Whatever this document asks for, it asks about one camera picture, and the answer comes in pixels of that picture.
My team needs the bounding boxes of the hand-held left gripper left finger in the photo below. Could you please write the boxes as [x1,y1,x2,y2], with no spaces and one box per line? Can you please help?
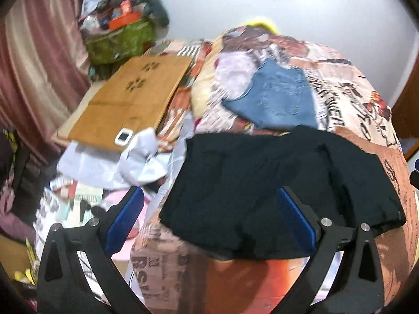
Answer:
[36,186,148,314]

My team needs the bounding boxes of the wooden folding board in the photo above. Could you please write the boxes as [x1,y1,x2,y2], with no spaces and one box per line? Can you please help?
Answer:
[67,55,195,153]

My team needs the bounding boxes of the small white device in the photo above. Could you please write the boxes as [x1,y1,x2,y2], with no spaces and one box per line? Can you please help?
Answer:
[114,128,133,146]

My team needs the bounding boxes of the white plastic bag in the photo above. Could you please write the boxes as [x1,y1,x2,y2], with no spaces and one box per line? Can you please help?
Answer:
[57,127,167,190]

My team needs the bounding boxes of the black pants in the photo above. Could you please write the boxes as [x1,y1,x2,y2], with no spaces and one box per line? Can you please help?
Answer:
[159,125,406,260]

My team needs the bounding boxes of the blue jeans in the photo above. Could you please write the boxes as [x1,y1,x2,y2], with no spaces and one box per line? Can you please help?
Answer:
[223,59,318,130]

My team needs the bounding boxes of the grey plush pillow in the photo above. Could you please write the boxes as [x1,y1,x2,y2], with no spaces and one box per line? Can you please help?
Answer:
[126,0,170,28]

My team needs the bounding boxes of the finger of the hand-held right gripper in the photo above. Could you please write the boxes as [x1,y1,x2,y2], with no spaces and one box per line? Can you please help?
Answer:
[410,159,419,189]

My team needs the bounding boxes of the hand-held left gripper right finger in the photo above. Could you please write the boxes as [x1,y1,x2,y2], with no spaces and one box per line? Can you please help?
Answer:
[272,186,385,314]

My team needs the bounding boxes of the yellow foam tube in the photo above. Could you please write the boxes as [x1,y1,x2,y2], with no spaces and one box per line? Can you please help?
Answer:
[245,16,280,35]

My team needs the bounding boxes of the green storage box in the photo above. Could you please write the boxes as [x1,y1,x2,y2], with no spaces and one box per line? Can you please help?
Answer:
[84,20,158,66]

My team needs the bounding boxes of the striped pink curtain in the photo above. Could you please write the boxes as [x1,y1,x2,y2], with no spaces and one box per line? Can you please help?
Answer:
[0,0,95,158]

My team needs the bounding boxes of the orange box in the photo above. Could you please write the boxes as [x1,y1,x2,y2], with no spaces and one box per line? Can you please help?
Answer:
[108,11,141,30]

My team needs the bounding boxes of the dark cloth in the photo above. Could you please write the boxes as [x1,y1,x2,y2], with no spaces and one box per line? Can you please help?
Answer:
[0,129,36,243]

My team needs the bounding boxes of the pile of clothes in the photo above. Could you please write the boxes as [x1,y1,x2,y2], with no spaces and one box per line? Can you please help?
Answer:
[80,0,131,30]

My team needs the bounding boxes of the printed blanket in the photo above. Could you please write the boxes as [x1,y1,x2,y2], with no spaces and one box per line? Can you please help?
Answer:
[33,28,413,314]

